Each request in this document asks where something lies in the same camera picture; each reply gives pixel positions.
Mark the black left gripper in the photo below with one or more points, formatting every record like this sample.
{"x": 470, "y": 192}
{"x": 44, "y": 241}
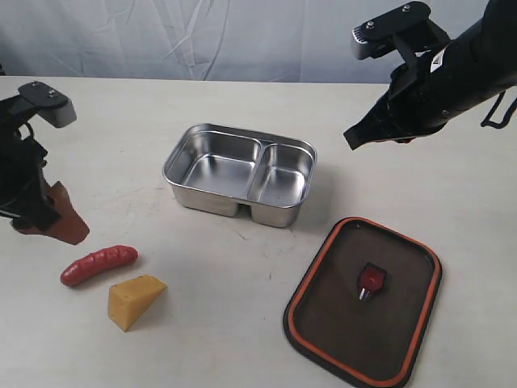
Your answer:
{"x": 34, "y": 207}

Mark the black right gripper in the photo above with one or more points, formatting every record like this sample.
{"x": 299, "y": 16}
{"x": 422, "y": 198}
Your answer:
{"x": 420, "y": 100}

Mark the red toy sausage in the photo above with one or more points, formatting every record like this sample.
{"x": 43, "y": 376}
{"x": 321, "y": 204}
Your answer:
{"x": 97, "y": 262}

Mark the yellow toy cheese wedge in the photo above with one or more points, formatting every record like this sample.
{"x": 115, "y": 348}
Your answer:
{"x": 129, "y": 300}

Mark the dark lid with orange seal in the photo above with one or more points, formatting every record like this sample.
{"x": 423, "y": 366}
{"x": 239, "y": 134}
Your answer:
{"x": 362, "y": 307}

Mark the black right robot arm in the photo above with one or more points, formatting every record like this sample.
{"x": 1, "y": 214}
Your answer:
{"x": 491, "y": 43}

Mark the grey wrinkled backdrop cloth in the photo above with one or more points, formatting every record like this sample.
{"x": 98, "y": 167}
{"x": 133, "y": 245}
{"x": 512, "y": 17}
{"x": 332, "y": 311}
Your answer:
{"x": 250, "y": 41}

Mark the steel two-compartment lunch box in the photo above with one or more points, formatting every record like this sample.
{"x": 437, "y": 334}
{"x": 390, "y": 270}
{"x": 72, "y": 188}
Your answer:
{"x": 218, "y": 169}

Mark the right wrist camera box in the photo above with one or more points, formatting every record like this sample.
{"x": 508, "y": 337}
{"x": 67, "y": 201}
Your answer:
{"x": 406, "y": 29}

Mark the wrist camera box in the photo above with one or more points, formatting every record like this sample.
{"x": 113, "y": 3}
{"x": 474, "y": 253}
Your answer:
{"x": 37, "y": 99}
{"x": 406, "y": 29}

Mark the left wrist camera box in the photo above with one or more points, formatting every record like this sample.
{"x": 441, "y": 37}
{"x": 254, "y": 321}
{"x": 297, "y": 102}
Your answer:
{"x": 37, "y": 99}

